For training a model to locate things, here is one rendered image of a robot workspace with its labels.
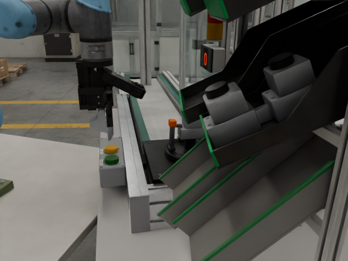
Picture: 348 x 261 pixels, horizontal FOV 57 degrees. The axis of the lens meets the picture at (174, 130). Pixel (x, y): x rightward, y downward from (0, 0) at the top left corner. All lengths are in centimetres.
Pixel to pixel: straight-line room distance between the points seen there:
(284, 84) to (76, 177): 78
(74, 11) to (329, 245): 65
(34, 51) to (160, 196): 878
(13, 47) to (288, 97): 931
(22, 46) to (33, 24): 880
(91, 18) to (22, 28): 16
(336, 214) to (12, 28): 60
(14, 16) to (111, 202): 51
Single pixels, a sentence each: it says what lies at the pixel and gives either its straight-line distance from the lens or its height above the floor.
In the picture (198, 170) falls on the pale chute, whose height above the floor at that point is 104.
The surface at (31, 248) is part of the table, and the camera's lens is 82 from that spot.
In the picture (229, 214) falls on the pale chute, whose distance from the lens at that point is 54.
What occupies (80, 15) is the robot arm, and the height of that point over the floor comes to 134.
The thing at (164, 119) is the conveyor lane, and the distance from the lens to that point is 133.
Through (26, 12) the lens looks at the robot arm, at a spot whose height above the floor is 135.
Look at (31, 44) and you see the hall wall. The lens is 941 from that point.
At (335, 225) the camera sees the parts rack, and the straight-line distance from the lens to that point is 42.
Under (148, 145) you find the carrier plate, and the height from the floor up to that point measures 97.
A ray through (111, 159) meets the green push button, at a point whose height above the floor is 97.
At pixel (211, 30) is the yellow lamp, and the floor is 129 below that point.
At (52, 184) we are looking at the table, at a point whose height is 86.
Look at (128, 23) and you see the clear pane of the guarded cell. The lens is 212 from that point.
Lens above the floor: 136
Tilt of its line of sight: 22 degrees down
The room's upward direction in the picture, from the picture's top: straight up
